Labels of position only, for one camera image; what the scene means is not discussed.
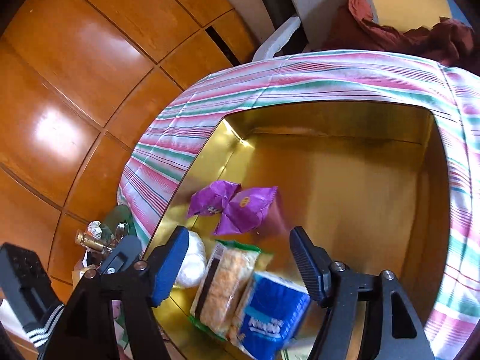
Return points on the white packet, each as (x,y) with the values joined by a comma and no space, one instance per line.
(192,260)

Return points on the dark red jacket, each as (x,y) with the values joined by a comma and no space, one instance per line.
(405,33)

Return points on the wooden panel cabinet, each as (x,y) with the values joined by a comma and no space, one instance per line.
(93,82)

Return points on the purple snack packet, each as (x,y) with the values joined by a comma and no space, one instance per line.
(247,210)
(212,198)

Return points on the green-edged cracker packet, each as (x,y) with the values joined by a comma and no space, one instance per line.
(225,288)

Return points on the eyeglasses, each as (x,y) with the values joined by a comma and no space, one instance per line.
(122,229)

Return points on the blue tissue pack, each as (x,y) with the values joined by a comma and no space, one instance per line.
(270,315)

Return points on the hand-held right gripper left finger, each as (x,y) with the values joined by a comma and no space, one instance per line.
(169,270)

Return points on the striped tablecloth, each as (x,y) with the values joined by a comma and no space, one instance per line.
(300,78)

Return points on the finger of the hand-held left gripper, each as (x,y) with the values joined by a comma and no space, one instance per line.
(120,255)

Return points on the gold capped bottle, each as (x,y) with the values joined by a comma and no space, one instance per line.
(90,242)

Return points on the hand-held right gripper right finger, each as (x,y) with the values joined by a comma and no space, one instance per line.
(308,266)

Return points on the maroon box with gold inside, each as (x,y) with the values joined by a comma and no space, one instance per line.
(337,195)

